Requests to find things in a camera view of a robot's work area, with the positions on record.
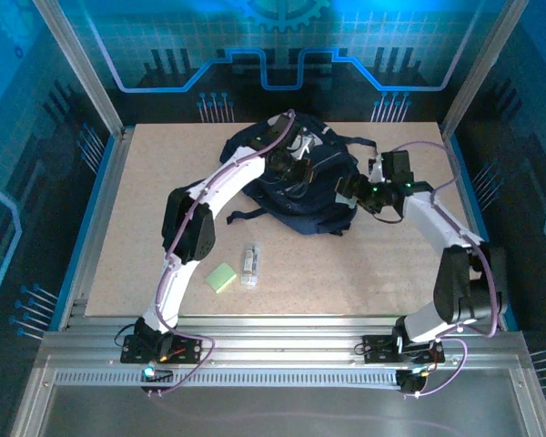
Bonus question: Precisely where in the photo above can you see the navy blue student backpack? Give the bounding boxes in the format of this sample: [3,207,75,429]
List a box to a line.
[219,113,378,237]

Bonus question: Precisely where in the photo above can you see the green sticky note pad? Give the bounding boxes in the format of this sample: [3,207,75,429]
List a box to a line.
[204,261,238,293]

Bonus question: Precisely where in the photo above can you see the aluminium front beam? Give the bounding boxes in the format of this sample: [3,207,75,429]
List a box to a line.
[35,313,529,370]

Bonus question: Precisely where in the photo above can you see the right controller board with LED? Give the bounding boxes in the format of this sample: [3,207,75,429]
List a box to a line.
[396,367,433,396]

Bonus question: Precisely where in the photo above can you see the controller board with led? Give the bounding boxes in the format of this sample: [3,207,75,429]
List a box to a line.
[396,367,433,396]
[139,365,175,384]

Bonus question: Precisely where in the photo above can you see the left controller board with LED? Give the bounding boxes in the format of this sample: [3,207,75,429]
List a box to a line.
[139,365,175,384]

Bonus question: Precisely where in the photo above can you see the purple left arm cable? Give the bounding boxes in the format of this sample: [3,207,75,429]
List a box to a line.
[154,108,298,398]

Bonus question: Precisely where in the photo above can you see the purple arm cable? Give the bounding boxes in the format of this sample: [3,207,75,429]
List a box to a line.
[154,108,298,398]
[389,140,501,400]

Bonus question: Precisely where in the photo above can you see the aluminium right side rail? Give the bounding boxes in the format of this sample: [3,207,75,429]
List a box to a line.
[440,125,513,331]

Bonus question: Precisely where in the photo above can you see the aluminium rail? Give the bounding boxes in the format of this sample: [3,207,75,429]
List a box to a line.
[57,127,137,331]
[440,125,513,331]

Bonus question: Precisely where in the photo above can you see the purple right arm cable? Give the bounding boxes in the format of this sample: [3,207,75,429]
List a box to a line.
[389,140,501,400]

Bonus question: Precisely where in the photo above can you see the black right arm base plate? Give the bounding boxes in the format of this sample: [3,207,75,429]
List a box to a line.
[361,334,446,364]

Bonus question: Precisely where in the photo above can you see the aluminium right corner post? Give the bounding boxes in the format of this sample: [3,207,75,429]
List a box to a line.
[440,0,529,140]

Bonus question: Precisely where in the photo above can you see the aluminium corner post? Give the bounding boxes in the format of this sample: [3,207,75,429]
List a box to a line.
[440,0,529,140]
[32,0,127,140]

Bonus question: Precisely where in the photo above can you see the aluminium left side rail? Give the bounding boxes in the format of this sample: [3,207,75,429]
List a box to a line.
[57,127,137,331]

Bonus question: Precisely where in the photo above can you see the slotted grey cable duct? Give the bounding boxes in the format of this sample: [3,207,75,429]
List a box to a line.
[53,369,404,389]

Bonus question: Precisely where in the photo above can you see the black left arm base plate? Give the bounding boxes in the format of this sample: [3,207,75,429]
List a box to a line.
[120,334,205,364]

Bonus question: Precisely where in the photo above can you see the aluminium left corner post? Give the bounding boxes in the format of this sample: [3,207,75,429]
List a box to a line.
[32,0,127,140]

